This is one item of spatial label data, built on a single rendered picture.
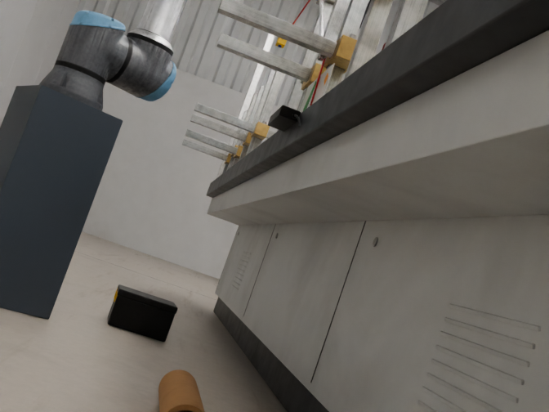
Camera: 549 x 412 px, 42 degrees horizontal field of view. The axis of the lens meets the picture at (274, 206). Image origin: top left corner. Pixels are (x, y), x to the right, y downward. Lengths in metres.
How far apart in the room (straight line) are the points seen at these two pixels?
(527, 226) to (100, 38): 1.46
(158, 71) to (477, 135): 1.61
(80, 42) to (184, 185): 7.30
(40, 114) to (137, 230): 7.39
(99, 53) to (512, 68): 1.57
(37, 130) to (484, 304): 1.35
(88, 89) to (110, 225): 7.33
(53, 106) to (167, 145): 7.42
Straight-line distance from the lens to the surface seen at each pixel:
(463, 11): 0.81
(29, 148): 2.03
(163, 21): 2.28
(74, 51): 2.15
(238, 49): 1.85
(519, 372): 0.93
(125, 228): 9.39
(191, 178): 9.38
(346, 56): 1.60
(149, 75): 2.23
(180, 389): 1.37
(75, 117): 2.07
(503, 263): 1.04
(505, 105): 0.71
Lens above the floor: 0.34
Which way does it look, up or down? 5 degrees up
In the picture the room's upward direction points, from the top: 19 degrees clockwise
